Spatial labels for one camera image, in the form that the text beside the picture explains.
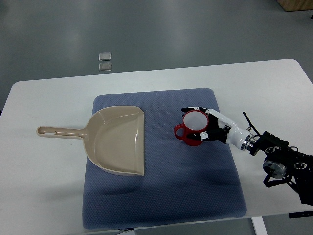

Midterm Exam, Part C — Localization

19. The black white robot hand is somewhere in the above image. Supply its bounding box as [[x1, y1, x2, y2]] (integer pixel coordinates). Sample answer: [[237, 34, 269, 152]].
[[181, 106, 256, 151]]

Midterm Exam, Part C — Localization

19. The red cup white inside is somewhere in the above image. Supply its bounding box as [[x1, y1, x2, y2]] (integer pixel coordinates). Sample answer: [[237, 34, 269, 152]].
[[174, 110, 209, 146]]

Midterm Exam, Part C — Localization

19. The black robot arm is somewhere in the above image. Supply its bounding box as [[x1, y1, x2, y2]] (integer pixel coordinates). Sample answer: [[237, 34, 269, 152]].
[[243, 112, 313, 206]]

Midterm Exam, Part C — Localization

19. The beige plastic dustpan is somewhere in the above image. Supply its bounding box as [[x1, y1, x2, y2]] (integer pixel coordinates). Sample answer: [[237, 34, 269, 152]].
[[37, 106, 145, 176]]

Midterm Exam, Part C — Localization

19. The blue grey fabric mat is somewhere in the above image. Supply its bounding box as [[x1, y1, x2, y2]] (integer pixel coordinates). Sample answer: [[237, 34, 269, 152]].
[[82, 88, 247, 229]]

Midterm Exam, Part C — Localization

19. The white table leg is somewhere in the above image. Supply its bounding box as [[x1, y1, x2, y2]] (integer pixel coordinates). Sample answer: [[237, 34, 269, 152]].
[[251, 216, 268, 235]]

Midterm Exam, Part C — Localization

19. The black table control panel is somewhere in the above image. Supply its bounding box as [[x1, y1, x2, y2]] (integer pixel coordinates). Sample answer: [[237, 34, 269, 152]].
[[289, 211, 313, 219]]

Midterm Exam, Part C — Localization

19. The upper metal floor plate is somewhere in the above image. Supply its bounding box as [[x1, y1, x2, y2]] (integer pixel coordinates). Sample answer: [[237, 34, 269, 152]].
[[98, 52, 112, 61]]

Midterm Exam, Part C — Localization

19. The wooden furniture corner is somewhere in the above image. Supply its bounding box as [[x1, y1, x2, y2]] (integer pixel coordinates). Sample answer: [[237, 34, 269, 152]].
[[277, 0, 313, 12]]

